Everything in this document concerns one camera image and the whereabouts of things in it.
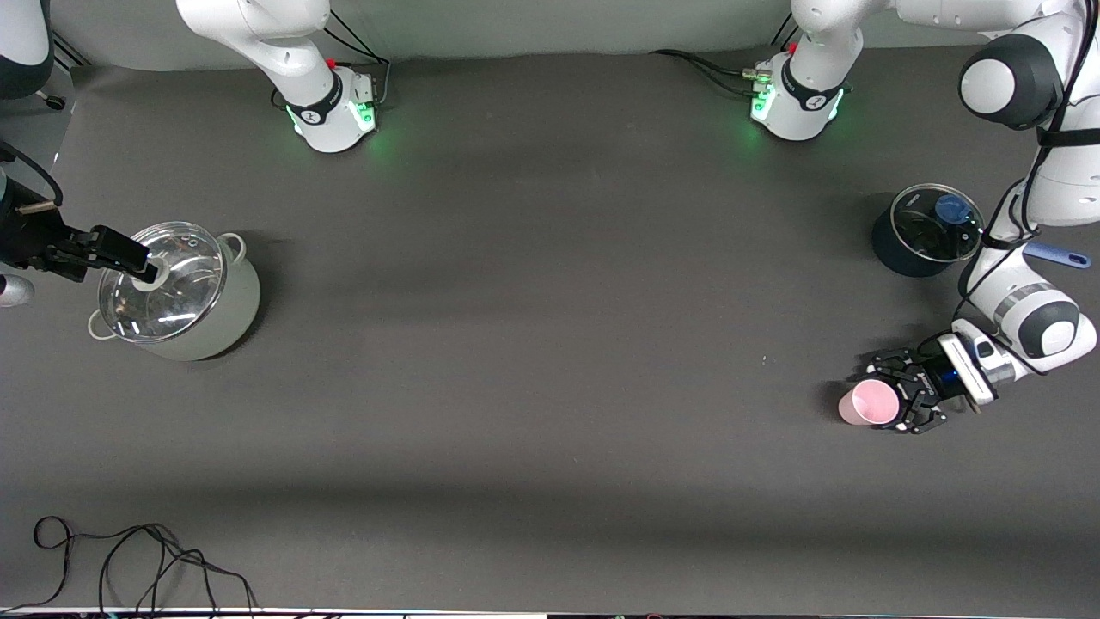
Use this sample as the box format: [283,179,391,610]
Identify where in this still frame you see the pink plastic cup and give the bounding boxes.
[838,379,901,426]

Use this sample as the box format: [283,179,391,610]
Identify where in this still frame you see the glass lid with white knob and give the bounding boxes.
[97,222,226,343]

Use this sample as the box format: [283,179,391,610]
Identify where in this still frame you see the pale green cooking pot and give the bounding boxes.
[87,222,261,362]

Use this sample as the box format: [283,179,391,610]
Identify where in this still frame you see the dark blue saucepan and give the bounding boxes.
[871,183,1092,278]

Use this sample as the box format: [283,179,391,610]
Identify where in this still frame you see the dark grey table mat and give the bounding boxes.
[0,34,1100,616]

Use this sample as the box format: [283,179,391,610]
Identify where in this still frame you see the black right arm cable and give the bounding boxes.
[0,142,63,205]

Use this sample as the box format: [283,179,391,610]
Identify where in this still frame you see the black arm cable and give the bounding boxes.
[0,142,63,205]
[952,0,1100,379]

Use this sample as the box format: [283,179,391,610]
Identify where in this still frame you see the aluminium frame rail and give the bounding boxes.
[47,30,91,70]

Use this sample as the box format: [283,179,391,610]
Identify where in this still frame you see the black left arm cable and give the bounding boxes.
[952,0,1100,379]

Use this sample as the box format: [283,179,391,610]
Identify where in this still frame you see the loose black cable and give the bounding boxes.
[0,516,259,616]

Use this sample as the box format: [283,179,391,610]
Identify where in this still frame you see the black right arm base cables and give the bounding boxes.
[322,9,392,108]

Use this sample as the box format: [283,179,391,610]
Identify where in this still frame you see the black arm base cables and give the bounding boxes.
[322,9,392,108]
[649,49,766,97]

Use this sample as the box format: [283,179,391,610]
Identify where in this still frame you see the black left arm base cables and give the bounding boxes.
[649,49,766,97]

